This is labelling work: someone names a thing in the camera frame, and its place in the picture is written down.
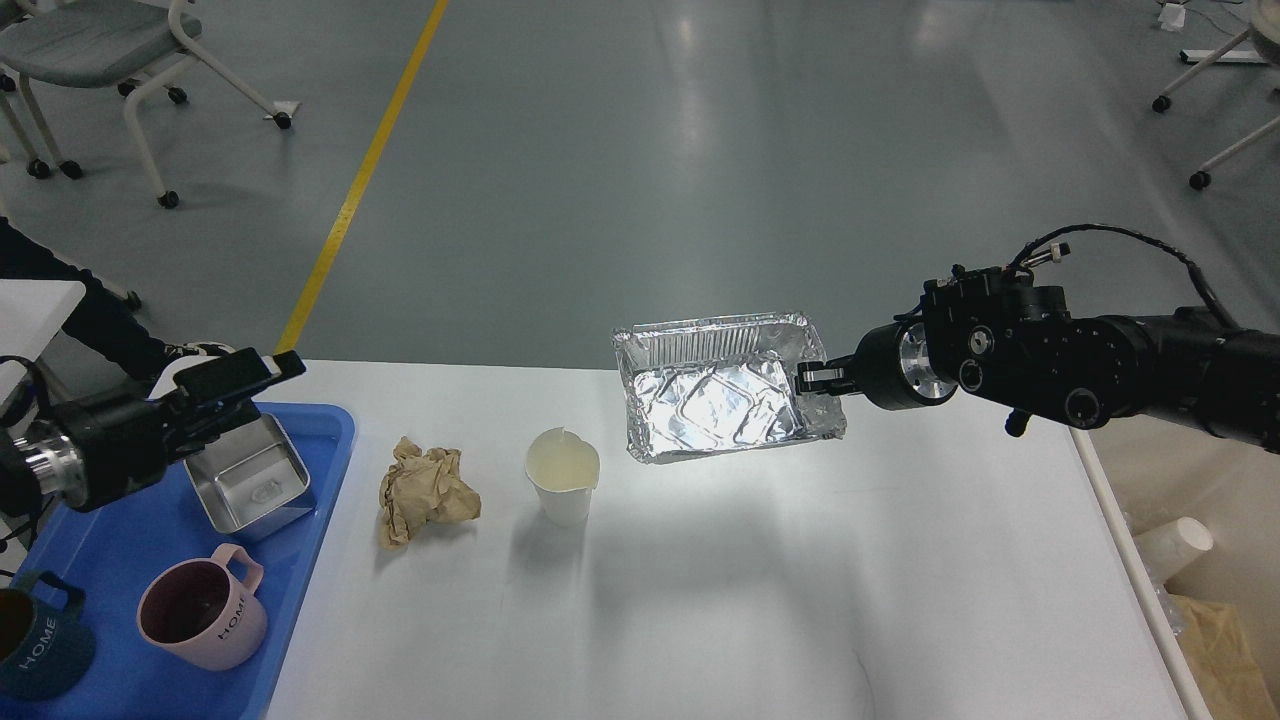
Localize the beige plastic bin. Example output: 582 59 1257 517
1071 419 1279 719

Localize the white paper cup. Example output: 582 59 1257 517
524 427 602 527

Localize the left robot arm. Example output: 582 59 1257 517
3 348 307 516

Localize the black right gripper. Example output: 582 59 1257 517
795 322 957 411

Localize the white side table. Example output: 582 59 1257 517
1 279 84 402

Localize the dark blue HOME mug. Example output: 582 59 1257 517
1 571 96 701

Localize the pink HOME mug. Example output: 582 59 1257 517
134 543 269 673

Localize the white power adapter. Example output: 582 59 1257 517
1156 1 1187 33

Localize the grey office chair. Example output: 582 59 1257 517
3 1 293 209

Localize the small white cup in bin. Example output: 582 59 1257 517
1133 516 1215 585

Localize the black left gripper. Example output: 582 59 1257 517
20 348 306 512

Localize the stainless steel rectangular tray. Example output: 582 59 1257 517
183 413 316 544

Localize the blue plastic tray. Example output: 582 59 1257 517
1 404 356 719

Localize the person in beige hoodie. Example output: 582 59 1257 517
1 217 236 384

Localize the brown paper in bin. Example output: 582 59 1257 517
1170 594 1279 719

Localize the aluminium foil container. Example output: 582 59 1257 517
612 313 847 464

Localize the brown paper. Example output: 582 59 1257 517
1170 594 1279 719
378 436 483 550

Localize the white chair base right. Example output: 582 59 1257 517
1149 0 1280 192

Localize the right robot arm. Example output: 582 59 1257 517
794 224 1279 454

